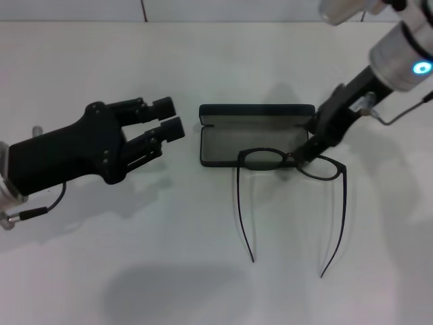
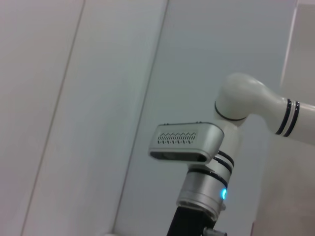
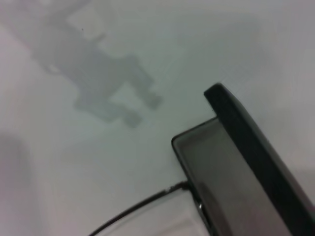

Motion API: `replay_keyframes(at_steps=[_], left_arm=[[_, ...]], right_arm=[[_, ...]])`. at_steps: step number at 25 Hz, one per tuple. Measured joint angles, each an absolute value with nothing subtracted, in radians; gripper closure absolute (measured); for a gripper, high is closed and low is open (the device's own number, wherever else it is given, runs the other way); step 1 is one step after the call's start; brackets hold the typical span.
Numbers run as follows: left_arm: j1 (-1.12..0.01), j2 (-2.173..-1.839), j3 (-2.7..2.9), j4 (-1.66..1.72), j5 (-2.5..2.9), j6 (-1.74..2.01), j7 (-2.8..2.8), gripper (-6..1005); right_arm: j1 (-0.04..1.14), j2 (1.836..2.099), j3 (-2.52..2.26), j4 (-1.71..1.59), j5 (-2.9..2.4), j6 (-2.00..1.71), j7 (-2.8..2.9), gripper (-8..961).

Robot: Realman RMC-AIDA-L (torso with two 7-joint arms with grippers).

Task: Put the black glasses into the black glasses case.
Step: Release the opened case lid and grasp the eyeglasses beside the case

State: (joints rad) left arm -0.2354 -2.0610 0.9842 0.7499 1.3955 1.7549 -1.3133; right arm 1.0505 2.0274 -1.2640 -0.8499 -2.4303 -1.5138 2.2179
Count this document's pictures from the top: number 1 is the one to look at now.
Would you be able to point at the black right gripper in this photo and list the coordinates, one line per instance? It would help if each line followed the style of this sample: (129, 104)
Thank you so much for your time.
(333, 118)

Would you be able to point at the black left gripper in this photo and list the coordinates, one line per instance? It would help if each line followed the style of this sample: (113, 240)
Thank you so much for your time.
(67, 155)

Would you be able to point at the black glasses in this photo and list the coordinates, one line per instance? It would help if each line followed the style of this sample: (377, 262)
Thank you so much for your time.
(342, 166)

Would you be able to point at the black glasses case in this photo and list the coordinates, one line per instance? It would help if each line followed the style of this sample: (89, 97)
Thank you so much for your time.
(257, 111)

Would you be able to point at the small silver cylindrical plug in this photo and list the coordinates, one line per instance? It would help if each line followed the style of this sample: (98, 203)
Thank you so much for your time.
(38, 130)

